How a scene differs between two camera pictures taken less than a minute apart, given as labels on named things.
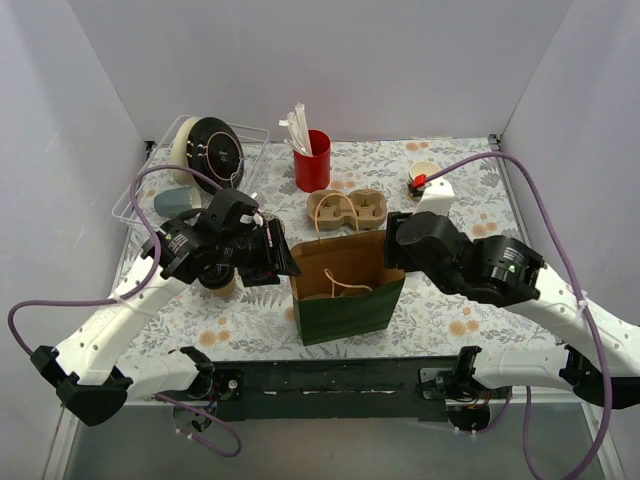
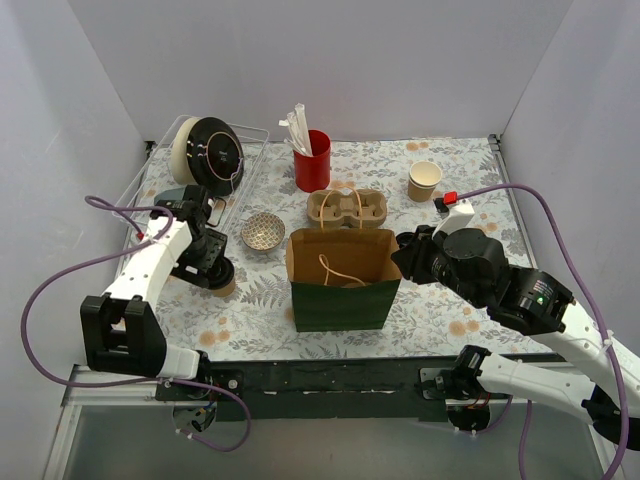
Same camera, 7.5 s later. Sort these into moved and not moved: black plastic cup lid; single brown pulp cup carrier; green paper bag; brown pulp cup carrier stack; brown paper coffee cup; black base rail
Moved: single brown pulp cup carrier; green paper bag
Not moved: black base rail; black plastic cup lid; brown paper coffee cup; brown pulp cup carrier stack
